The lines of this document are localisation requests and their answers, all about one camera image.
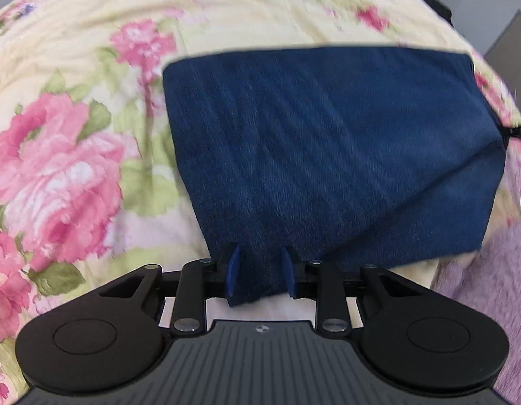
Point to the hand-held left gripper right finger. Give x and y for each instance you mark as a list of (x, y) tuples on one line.
[(288, 272)]

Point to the pile of dark clothes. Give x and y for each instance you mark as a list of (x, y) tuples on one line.
[(443, 10)]

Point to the floral quilt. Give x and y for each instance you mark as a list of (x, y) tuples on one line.
[(75, 29)]

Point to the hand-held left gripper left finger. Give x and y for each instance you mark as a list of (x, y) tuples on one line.
[(233, 270)]

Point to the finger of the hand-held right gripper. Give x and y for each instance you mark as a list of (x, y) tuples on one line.
[(517, 132)]

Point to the dark blue towel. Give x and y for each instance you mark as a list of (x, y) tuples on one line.
[(327, 143)]

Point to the purple fuzzy blanket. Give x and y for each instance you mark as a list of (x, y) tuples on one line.
[(496, 270)]

